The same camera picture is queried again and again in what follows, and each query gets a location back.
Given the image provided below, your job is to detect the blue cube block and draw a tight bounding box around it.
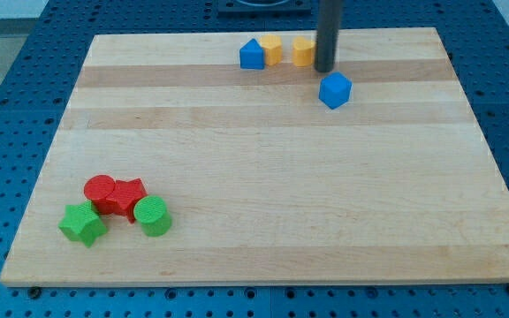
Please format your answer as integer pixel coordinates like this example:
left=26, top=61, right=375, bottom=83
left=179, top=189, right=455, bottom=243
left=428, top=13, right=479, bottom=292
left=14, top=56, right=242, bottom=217
left=318, top=72, right=353, bottom=110

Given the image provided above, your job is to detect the yellow heart block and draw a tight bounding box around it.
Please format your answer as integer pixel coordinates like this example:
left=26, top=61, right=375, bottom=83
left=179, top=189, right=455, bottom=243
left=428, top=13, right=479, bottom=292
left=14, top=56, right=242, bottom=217
left=292, top=36, right=315, bottom=67

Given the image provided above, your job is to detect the blue triangle block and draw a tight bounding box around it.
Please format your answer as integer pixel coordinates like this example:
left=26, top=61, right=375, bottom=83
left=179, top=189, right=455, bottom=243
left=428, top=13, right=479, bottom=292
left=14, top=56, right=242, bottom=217
left=239, top=39, right=265, bottom=70

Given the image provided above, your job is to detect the yellow pentagon block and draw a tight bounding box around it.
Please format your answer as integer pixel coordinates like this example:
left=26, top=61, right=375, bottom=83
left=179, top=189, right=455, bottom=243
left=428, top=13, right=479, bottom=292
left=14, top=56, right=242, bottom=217
left=260, top=34, right=282, bottom=66

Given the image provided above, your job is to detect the green cylinder block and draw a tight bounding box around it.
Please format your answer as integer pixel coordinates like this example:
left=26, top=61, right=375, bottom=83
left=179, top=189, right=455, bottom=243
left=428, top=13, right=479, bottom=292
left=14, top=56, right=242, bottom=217
left=133, top=195, right=172, bottom=237

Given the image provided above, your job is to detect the wooden board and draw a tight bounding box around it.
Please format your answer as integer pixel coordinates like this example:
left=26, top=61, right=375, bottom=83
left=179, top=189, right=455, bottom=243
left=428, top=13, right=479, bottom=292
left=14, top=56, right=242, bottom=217
left=0, top=27, right=509, bottom=287

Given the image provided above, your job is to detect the red star block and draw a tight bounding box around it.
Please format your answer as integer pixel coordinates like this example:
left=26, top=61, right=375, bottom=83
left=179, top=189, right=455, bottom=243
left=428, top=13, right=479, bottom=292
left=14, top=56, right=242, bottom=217
left=105, top=178, right=148, bottom=223

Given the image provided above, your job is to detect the red cylinder block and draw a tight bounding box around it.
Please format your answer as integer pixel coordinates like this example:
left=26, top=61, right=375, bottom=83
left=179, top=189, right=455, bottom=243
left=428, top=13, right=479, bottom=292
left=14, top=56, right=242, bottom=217
left=83, top=175, right=116, bottom=215

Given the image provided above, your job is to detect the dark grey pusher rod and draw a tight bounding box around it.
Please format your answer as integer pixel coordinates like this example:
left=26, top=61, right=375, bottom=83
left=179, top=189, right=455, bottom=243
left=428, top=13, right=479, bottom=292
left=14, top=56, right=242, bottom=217
left=314, top=0, right=343, bottom=73

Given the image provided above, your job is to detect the green star block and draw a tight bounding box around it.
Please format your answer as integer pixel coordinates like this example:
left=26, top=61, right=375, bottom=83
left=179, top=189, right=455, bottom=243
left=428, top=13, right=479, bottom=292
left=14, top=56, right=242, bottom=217
left=58, top=201, right=108, bottom=248

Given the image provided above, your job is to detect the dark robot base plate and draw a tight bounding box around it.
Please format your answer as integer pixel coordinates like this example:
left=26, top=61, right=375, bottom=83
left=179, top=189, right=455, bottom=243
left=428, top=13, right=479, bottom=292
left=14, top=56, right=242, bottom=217
left=215, top=0, right=312, bottom=16

